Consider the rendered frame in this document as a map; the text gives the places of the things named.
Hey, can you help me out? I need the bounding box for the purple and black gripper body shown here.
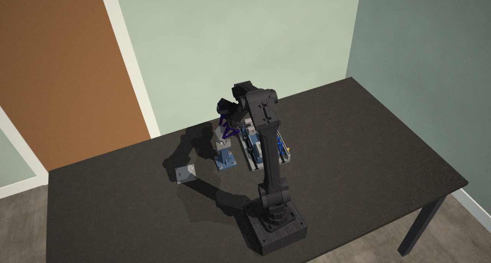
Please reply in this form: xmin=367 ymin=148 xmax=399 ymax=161
xmin=224 ymin=111 xmax=247 ymax=130

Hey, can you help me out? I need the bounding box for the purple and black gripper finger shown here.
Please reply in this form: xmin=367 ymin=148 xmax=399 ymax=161
xmin=222 ymin=125 xmax=240 ymax=139
xmin=219 ymin=114 xmax=228 ymax=127

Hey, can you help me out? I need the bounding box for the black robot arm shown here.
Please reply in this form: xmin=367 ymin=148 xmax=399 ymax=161
xmin=217 ymin=81 xmax=296 ymax=233

